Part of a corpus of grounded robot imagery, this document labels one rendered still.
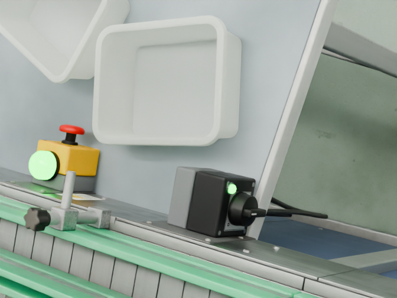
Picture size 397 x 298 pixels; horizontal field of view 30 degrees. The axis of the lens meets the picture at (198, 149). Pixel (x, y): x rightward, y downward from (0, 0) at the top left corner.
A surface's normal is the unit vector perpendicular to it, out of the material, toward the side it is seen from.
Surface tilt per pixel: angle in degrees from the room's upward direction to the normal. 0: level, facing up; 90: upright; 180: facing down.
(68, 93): 0
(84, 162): 90
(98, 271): 0
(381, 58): 90
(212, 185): 0
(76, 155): 90
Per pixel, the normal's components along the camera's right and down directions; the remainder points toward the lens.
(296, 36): -0.56, -0.06
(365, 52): 0.77, 0.33
